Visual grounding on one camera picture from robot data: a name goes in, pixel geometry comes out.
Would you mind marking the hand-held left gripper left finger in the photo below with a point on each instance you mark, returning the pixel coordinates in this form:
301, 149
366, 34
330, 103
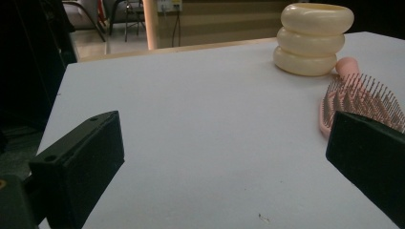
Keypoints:
86, 165

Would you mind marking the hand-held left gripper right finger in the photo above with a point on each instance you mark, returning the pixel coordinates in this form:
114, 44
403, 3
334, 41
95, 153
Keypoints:
369, 156

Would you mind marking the pink hairbrush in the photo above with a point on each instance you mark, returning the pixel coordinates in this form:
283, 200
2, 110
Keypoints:
359, 95

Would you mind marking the black metal chair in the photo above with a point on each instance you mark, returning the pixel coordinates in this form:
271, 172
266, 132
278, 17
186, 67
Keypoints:
127, 17
90, 19

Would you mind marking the cream ringed holder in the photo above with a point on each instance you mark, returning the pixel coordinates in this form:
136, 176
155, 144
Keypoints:
310, 41

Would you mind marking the white power strip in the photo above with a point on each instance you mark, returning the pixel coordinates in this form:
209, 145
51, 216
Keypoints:
169, 5

